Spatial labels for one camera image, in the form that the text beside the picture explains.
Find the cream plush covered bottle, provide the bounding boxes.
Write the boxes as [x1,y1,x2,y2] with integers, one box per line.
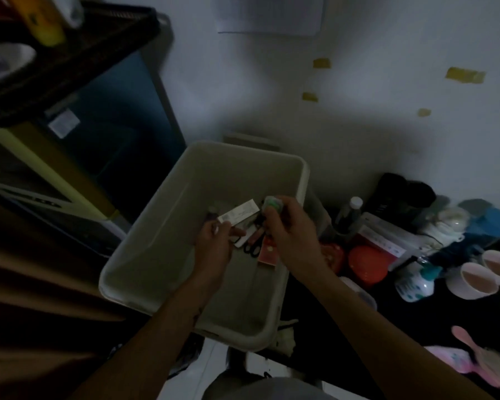
[421,206,472,246]

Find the orange red round jar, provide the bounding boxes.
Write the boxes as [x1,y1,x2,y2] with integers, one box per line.
[348,244,394,288]

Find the white lotion bottle teal cap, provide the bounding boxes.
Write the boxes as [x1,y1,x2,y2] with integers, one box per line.
[394,264,442,303]

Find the person's left hand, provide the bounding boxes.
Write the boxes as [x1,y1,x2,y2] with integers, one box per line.
[193,218,247,291]

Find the person's right hand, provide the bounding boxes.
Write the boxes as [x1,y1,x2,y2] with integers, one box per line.
[260,196,330,283]

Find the zip pouch red label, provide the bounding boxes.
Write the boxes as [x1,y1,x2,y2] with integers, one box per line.
[349,212,432,267]

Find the phone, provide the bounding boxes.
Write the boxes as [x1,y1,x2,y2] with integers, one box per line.
[231,220,255,249]

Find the white plastic storage bin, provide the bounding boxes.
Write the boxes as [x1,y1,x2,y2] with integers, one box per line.
[98,140,311,353]

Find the pink tissue pack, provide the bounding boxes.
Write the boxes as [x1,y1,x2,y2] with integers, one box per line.
[424,345,476,374]

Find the cream umbrella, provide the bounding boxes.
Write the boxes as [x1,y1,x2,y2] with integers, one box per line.
[274,320,299,358]

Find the person's grey shirt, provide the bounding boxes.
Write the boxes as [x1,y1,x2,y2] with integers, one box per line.
[202,377,338,400]

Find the blue plastic bottle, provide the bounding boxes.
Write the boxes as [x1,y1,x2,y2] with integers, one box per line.
[462,208,500,257]

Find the red heart shaped tin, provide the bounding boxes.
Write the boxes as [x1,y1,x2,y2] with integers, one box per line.
[318,243,346,276]

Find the black scissors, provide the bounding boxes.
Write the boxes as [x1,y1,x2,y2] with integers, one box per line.
[243,239,267,259]

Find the pink hairbrush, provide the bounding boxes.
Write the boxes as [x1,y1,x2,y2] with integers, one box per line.
[451,325,500,393]

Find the clear bottle white cap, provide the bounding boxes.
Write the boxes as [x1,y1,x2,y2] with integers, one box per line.
[335,196,364,234]

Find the person's left forearm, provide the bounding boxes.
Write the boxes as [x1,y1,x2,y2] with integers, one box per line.
[68,278,217,400]

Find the person's right forearm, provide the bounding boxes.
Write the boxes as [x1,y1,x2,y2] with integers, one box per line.
[306,262,494,400]

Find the black woven tray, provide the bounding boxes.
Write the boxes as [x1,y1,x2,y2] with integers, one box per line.
[0,3,161,128]

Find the small red box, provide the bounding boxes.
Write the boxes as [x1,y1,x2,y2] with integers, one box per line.
[257,243,278,269]

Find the white sticker label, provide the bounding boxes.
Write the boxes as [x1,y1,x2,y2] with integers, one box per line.
[48,108,81,139]

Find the clear cotton swab box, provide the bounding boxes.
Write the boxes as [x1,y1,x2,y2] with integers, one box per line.
[337,277,378,311]

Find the small green white tube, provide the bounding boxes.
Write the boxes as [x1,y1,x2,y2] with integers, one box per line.
[261,195,285,216]

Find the orange yellow bottle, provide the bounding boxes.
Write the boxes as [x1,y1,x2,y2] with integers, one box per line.
[4,0,67,47]

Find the white shallow dish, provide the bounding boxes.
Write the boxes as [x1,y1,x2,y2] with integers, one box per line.
[0,41,37,88]

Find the black table countertop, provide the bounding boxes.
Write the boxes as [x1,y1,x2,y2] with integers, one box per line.
[254,191,500,400]

